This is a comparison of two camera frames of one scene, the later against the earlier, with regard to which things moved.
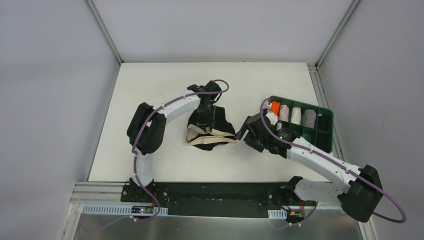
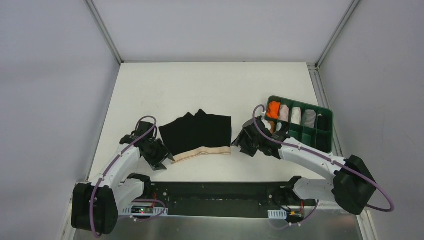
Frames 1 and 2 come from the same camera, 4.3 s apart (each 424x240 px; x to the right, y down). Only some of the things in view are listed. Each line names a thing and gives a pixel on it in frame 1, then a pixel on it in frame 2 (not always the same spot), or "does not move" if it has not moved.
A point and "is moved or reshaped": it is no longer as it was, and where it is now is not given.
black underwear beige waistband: [222, 132] is moved or reshaped
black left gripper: [203, 122] to [157, 156]
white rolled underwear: [296, 115] does not move
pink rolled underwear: [284, 113] does not move
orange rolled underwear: [275, 108] does not move
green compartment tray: [313, 125] does not move
